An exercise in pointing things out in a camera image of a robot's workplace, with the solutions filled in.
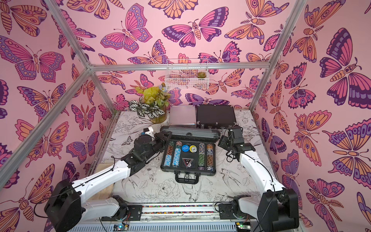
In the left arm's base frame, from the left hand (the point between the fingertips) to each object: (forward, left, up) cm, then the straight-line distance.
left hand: (174, 132), depth 77 cm
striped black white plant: (+19, +21, -1) cm, 29 cm away
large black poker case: (-1, -9, -20) cm, 22 cm away
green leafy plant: (+38, +17, -6) cm, 42 cm away
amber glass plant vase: (+31, +14, -22) cm, 40 cm away
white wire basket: (+41, -6, +10) cm, 42 cm away
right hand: (+2, -29, -10) cm, 31 cm away
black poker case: (+30, -28, -20) cm, 45 cm away
